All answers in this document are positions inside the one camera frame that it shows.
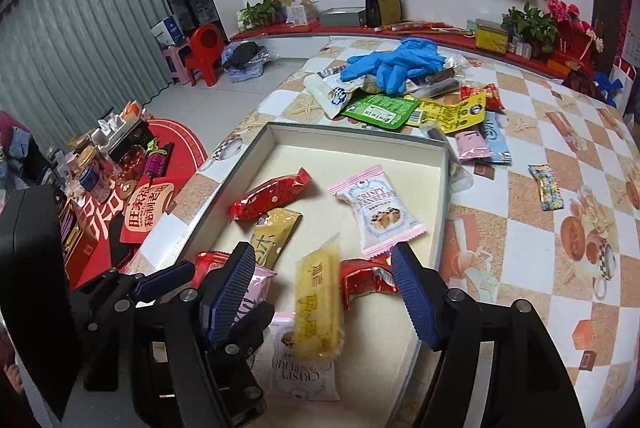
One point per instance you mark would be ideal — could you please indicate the pile of blue rubber gloves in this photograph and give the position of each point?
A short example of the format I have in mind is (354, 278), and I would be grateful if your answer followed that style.
(395, 62)

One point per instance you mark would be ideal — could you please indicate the box of round chocolates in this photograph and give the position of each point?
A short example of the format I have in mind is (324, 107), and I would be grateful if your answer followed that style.
(131, 157)

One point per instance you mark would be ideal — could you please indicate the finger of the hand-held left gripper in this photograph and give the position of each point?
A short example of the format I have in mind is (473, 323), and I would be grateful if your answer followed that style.
(247, 330)
(165, 280)

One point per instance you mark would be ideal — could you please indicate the green potted plant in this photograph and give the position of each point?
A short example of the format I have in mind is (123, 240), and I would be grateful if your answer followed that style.
(260, 11)
(530, 25)

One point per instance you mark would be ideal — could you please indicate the red foil snack packet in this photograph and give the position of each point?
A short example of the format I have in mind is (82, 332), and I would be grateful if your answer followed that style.
(365, 280)

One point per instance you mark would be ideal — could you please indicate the red patterned paper roll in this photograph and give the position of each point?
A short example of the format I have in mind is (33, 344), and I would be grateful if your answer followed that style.
(417, 26)

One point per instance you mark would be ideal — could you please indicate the white blue carton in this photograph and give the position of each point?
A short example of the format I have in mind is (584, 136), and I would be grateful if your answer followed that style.
(166, 31)

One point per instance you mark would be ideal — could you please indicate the yellow green tin box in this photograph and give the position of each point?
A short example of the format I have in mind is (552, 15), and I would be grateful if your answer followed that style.
(491, 36)

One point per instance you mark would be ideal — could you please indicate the red snack packet white print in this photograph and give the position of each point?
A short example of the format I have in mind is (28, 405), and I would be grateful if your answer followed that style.
(207, 265)

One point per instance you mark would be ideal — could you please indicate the yellow snack packet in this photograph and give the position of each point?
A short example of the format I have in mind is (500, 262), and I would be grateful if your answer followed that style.
(317, 303)

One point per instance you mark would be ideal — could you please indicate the blue pink cloth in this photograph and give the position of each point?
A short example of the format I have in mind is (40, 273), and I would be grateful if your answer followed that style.
(17, 147)

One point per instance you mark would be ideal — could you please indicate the shallow white cardboard box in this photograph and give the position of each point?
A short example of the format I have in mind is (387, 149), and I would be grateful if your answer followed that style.
(310, 157)

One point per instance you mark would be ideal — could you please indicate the grey open box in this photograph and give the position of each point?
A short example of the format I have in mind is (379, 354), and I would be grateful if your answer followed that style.
(342, 17)

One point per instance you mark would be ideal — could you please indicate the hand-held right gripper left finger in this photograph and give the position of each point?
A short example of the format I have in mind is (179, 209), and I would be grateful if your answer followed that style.
(232, 298)

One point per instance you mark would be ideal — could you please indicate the black and gold paper bag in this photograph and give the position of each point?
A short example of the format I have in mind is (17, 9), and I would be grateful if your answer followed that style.
(384, 2)

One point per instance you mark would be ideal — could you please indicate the pink artificial flowers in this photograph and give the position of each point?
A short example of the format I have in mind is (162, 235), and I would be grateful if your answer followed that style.
(562, 7)

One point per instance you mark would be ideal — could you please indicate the speckled colourful candy packet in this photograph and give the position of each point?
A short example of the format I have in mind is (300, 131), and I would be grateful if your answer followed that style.
(547, 188)

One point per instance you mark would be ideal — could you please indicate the blue plastic bag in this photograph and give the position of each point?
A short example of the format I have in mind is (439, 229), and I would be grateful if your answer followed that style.
(607, 87)

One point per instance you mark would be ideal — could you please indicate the pink plastic stool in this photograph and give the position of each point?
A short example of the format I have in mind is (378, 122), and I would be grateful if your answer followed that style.
(175, 65)

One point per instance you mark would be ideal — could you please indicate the dark red cloth bag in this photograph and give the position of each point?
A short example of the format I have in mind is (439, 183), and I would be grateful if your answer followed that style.
(580, 82)

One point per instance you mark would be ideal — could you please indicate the dark clothes pile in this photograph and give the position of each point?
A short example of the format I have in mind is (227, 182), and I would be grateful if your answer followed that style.
(247, 60)

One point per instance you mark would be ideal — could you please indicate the white paper shopping bag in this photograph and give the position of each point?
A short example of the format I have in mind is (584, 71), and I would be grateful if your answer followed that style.
(624, 82)

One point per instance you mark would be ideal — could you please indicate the purple snack packet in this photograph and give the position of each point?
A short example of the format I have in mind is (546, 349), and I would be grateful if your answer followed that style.
(154, 162)

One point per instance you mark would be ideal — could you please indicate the red flower gift box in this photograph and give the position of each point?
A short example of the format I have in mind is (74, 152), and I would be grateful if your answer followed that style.
(575, 45)

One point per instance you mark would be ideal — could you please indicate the gold lid jar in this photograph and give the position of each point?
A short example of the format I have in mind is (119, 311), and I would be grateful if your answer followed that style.
(87, 156)

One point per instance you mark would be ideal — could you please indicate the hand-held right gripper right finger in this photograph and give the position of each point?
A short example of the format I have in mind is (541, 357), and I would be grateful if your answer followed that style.
(415, 298)

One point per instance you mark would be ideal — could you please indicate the glass jar blue label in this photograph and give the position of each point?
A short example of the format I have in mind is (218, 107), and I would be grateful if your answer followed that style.
(90, 182)

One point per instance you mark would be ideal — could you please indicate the small white carton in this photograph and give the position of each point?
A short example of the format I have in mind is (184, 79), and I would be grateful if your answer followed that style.
(302, 11)

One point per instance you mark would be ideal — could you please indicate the pink white cookie snack packet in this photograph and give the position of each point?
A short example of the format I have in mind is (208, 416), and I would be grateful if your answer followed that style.
(300, 373)
(380, 213)

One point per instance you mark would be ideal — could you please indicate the gold snack packet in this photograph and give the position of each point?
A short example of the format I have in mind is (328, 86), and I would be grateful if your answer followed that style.
(275, 235)

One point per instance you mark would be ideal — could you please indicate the plain pink snack packet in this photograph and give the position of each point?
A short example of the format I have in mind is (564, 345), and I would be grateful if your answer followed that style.
(260, 283)

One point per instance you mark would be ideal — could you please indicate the long red snack packet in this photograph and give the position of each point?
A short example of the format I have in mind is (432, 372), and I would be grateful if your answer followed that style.
(270, 198)

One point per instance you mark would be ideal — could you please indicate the pile of assorted snack packets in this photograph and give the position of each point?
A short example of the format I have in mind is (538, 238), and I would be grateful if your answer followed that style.
(385, 110)

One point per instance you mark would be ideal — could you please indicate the grey vertical blinds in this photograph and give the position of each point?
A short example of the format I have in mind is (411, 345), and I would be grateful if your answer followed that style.
(85, 37)

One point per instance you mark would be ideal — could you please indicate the red printed floor mat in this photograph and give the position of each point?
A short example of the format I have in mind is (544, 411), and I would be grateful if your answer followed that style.
(185, 147)

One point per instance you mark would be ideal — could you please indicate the dark red tin box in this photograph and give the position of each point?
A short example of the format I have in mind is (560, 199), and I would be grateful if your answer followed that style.
(80, 248)

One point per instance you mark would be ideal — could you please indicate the clear plastic wrapper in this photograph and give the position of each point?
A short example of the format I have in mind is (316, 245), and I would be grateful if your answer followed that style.
(457, 173)

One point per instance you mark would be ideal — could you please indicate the red plastic chair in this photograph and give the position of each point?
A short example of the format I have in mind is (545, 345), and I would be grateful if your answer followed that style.
(205, 52)

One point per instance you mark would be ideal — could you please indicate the red gold label plaque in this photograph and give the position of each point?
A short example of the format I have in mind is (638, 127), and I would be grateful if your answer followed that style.
(147, 213)

